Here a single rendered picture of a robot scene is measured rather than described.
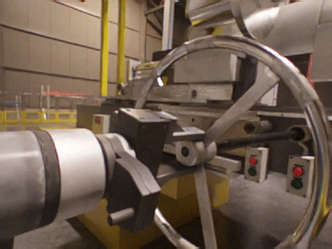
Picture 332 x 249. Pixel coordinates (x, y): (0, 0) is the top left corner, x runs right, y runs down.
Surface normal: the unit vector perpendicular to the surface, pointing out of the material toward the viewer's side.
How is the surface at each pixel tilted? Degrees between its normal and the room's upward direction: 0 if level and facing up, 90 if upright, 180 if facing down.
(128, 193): 90
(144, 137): 104
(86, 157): 57
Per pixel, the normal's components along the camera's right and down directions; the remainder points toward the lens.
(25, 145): 0.44, -0.76
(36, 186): 0.69, -0.06
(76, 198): 0.65, 0.38
